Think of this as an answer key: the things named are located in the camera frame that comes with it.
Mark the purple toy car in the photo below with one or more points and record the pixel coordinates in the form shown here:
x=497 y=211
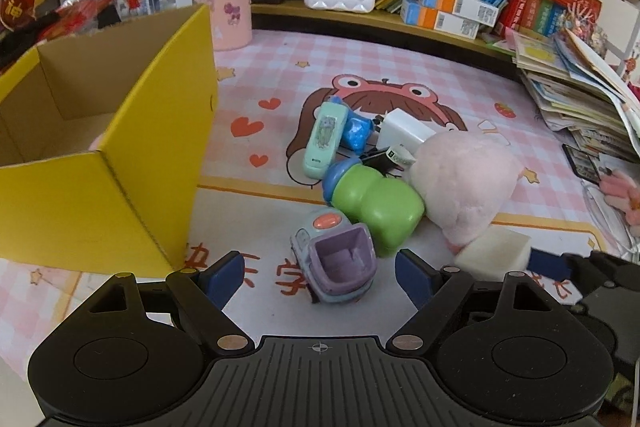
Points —
x=340 y=257

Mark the pink fluffy item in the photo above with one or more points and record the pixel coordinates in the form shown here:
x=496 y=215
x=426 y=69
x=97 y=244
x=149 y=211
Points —
x=622 y=194

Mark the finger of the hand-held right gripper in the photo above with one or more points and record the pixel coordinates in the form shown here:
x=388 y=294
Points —
x=547 y=263

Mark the dark tablet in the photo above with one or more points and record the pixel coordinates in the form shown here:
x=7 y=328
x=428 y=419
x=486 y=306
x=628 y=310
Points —
x=582 y=164

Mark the red boxed books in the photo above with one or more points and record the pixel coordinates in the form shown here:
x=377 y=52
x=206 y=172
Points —
x=555 y=2

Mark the red packets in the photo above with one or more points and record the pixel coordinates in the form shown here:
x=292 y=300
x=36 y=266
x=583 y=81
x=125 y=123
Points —
x=75 y=14

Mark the green bottle with blue cap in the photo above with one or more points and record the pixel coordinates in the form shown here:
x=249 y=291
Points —
x=380 y=207

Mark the pink cartoon desk mat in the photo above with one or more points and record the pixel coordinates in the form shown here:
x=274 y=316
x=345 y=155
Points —
x=280 y=72

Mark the orange blue white box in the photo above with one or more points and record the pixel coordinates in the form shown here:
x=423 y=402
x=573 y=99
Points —
x=457 y=4
x=440 y=21

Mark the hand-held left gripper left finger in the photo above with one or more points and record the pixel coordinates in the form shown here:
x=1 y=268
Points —
x=227 y=278

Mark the white charger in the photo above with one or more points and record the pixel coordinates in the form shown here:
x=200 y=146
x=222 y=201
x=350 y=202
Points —
x=405 y=129

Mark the stack of magazines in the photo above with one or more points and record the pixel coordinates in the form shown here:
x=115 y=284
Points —
x=575 y=87

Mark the clear plastic bag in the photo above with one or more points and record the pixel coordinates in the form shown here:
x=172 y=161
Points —
x=607 y=222

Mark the white foam block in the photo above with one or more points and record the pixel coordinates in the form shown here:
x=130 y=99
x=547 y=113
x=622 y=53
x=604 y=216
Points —
x=492 y=254

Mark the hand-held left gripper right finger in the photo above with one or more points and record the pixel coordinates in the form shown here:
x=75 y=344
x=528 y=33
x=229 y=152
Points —
x=410 y=274

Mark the mint green toy phone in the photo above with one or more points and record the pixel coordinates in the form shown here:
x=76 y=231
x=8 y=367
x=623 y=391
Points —
x=324 y=137

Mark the yellow cardboard box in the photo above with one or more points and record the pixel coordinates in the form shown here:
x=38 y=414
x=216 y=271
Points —
x=150 y=147

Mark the pink plush toy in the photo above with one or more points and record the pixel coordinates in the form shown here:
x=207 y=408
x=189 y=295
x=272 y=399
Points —
x=465 y=187

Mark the blue toy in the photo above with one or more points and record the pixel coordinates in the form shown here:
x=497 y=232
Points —
x=356 y=132

